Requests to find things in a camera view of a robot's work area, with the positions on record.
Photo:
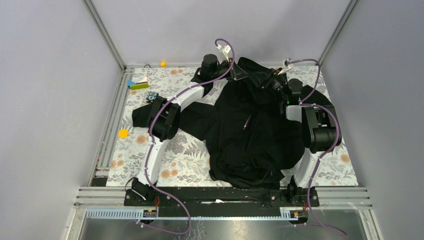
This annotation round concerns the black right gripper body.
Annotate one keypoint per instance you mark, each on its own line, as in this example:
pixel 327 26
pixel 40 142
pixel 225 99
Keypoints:
pixel 277 85

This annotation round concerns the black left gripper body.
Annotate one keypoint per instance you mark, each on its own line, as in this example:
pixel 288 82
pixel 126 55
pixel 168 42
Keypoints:
pixel 220 70

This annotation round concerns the black zip-up jacket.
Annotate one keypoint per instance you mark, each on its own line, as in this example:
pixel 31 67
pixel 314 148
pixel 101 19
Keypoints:
pixel 248 139

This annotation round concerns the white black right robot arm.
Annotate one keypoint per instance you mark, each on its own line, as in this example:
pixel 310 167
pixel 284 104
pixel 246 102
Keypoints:
pixel 320 134

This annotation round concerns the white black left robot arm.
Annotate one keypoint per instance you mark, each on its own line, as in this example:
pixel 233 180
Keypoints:
pixel 164 119

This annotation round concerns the small black blue toy car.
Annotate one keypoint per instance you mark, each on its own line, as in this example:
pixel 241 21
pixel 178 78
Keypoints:
pixel 151 96

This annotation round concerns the green purple toy block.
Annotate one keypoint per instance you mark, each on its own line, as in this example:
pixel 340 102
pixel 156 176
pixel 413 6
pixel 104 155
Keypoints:
pixel 140 84

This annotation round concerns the yellow round disc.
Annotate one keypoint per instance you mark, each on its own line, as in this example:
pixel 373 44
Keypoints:
pixel 123 133

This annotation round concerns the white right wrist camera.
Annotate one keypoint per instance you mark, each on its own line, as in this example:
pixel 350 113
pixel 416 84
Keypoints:
pixel 287 65

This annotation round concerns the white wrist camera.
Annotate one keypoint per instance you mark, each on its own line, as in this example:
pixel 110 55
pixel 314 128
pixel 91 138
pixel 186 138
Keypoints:
pixel 287 65
pixel 224 52

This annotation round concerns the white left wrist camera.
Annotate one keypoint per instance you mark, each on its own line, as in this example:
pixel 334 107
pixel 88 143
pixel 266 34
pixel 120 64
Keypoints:
pixel 224 52

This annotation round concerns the aluminium corner frame post left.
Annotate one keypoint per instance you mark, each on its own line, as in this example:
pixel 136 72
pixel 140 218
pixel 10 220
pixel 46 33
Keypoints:
pixel 94 14

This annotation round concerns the aluminium corner frame post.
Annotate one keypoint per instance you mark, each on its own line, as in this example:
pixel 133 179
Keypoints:
pixel 94 14
pixel 345 17

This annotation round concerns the aluminium corner frame post right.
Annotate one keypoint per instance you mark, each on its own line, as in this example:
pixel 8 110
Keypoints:
pixel 345 17

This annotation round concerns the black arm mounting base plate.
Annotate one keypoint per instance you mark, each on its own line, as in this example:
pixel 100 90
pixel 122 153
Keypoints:
pixel 215 202

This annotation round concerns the aluminium front rail frame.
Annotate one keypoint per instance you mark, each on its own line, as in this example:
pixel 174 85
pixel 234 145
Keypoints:
pixel 107 202

